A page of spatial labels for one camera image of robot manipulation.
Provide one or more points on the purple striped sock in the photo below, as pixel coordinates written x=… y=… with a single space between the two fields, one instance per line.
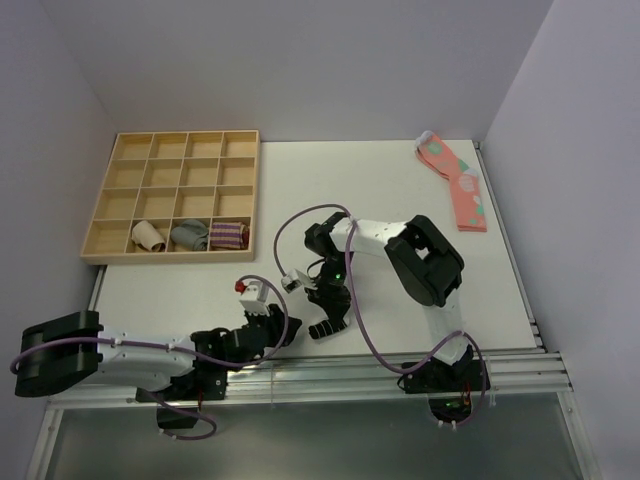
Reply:
x=229 y=236

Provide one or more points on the beige rolled sock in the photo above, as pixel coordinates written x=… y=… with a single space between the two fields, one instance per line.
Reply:
x=146 y=236

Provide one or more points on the pink patterned sock pair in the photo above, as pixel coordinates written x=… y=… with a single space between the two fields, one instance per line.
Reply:
x=463 y=181

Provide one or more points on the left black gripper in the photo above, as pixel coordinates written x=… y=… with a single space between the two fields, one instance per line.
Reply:
x=272 y=321

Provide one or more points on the wooden compartment tray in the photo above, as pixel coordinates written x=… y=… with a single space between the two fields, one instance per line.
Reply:
x=166 y=178

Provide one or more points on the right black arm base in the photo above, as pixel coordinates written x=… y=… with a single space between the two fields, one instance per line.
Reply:
x=448 y=381

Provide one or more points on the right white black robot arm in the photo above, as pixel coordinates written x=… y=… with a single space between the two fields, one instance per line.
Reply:
x=425 y=263

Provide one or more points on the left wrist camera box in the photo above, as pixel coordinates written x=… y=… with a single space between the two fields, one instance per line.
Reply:
x=253 y=297

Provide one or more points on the grey rolled sock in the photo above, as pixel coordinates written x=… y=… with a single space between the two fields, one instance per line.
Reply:
x=191 y=234

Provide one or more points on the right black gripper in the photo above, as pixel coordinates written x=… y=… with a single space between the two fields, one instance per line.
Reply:
x=335 y=303

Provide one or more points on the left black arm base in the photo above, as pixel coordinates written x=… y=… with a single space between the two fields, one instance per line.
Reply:
x=180 y=405

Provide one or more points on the aluminium mounting rail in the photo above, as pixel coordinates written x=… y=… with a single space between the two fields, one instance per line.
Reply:
x=355 y=378

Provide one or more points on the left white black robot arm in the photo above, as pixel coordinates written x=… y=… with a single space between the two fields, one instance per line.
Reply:
x=77 y=349

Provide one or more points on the black white-striped sock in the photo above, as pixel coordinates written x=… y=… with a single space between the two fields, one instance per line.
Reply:
x=326 y=328

